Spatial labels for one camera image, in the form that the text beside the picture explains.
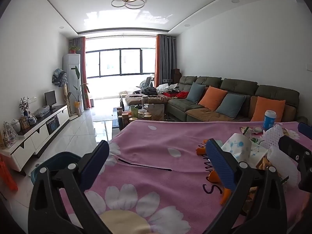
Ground blue-grey cushion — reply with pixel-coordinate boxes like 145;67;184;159
186;82;206;103
216;93;246;119

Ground brown snack wrapper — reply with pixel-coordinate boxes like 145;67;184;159
240;186;259;216

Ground tall leafy potted plant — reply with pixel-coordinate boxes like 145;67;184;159
68;66;90;116

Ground cream leaf-shaped plate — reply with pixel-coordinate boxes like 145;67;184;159
267;147;299;189

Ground dark wooden cabinet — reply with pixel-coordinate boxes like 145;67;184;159
171;69;182;84

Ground blue vase with branches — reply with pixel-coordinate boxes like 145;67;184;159
19;97;30;117

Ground green sectional sofa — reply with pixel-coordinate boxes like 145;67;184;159
125;75;300;122

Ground pile of light clothes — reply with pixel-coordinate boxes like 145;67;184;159
156;83;179;93

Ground clear plastic bag bundle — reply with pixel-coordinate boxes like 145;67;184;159
34;105;51;118

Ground small framed picture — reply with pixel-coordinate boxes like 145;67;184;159
19;116;30;130

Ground black monitor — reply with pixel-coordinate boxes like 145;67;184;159
44;90;57;110

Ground orange peel piece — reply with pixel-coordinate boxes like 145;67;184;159
219;188;231;205
210;168;221;183
197;139;207;155

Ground cloth covered standing fan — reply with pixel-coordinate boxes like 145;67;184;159
52;68;71;117

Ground white tv stand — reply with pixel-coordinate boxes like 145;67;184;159
0;104;70;173

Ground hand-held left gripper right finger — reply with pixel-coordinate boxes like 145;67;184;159
205;138;288;234

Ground dark glass coffee table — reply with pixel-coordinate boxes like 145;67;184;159
111;106;168;131

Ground white standing air conditioner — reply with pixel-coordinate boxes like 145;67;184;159
63;54;84;114

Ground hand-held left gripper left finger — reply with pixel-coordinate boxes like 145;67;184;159
27;140;115;234

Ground large window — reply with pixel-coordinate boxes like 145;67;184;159
85;49;156;78

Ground shiny foil wrapper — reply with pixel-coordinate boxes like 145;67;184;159
256;156;273;170

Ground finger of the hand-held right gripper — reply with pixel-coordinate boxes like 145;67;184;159
278;135;312;193
298;122;312;139

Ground grey office chair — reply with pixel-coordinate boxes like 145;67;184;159
136;77;152;89

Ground black bag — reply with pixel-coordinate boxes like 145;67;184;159
141;86;159;97

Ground group of jars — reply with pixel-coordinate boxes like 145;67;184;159
116;102;165;125

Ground biscuit snack packet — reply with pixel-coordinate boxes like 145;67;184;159
240;126;254;137

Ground pink floral blanket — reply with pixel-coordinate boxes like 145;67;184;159
60;121;312;234

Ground blue paper cup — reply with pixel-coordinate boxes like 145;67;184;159
263;110;277;130

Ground white ceramic jar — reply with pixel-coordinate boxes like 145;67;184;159
10;119;21;133

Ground teal trash bin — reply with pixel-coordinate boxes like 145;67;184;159
31;152;84;187

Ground grey and orange curtain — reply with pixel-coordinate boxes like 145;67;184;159
154;35;176;87
72;36;92;109

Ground brown paper bag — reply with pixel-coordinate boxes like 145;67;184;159
146;104;165;121

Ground white foam net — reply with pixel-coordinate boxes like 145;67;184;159
263;124;284;149

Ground ship model in clear wrap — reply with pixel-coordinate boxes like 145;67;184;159
2;121;19;149

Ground orange cushion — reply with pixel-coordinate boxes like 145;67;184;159
251;96;286;123
198;86;228;111

